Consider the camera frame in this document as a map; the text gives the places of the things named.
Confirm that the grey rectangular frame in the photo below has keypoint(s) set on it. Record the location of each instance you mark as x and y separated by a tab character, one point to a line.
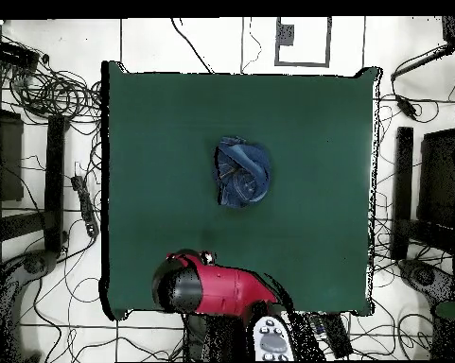
328	41

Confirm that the black power adapter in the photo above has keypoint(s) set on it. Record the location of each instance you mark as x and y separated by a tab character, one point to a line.
406	107

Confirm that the long black power strip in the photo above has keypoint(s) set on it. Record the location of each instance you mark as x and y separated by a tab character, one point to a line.
336	336

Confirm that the small grey box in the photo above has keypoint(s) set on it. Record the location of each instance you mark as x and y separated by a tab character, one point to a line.
285	34

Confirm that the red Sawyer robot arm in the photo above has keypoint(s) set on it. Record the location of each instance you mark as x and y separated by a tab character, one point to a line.
219	287

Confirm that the blue denim jeans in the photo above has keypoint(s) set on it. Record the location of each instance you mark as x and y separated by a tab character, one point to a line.
242	174

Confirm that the black electronics box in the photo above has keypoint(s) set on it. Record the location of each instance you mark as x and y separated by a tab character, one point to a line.
13	55

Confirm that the black stand beam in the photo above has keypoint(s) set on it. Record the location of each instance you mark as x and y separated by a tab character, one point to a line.
403	181
55	181

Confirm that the dark flat panel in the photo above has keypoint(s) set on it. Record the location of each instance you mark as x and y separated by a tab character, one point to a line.
9	159
439	177

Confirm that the dark green table cloth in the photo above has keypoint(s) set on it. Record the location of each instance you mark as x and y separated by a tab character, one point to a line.
155	151

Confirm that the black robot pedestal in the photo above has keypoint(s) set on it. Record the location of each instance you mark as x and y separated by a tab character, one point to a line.
212	340

